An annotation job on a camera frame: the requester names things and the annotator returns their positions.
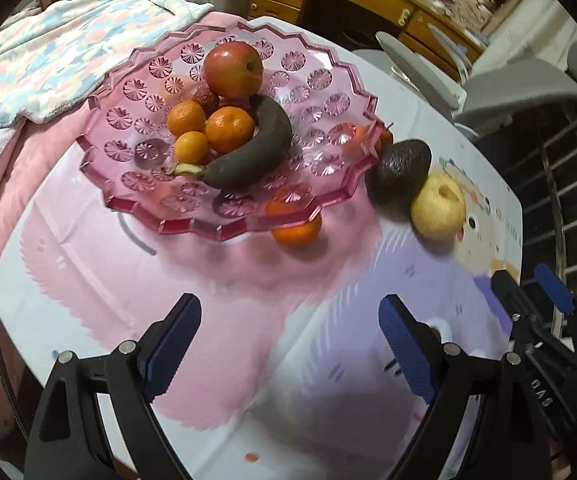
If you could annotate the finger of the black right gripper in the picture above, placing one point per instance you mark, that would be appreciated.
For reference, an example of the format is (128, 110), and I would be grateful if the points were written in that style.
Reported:
(521, 304)
(563, 299)

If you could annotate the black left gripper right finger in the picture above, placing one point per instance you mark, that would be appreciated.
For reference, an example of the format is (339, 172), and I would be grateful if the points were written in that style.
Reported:
(446, 378)

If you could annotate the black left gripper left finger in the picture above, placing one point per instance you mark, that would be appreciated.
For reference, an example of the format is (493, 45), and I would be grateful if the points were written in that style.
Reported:
(68, 439)

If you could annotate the dark avocado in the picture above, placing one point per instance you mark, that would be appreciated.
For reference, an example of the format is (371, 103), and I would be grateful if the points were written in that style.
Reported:
(400, 174)

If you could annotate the orange tangerine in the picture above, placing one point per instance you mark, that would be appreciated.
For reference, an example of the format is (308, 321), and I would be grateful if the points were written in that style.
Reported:
(299, 227)

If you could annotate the dark brown overripe banana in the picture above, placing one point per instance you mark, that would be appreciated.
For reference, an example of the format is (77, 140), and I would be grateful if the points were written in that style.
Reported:
(256, 159)

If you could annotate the red apple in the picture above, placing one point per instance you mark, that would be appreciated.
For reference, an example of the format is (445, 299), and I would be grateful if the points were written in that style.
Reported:
(234, 70)

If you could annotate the small yellow-orange tangerine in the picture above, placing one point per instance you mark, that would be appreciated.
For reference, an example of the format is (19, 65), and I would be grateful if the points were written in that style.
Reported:
(191, 148)

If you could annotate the red lychee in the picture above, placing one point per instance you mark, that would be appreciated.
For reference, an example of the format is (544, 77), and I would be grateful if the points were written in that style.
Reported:
(207, 99)

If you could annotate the metal window bars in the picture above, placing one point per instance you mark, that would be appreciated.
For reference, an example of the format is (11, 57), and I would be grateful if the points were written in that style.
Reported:
(543, 174)

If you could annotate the yellow pear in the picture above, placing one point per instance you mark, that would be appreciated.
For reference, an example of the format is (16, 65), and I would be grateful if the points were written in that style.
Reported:
(438, 212)

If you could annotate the cartoon printed tablecloth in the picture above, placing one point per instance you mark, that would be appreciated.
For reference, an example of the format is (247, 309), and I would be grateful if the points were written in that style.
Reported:
(289, 376)

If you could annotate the grey office chair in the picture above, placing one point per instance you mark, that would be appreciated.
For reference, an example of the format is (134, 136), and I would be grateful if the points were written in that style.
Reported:
(476, 104)

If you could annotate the small tangerine far left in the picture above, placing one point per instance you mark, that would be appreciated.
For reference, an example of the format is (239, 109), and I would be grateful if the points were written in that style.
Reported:
(184, 117)

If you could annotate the large orange with stem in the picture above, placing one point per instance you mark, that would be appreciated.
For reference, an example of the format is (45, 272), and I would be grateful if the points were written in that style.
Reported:
(229, 128)

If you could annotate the pastel patterned blanket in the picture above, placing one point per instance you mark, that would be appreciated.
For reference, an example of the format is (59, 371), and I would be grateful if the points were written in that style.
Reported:
(54, 59)

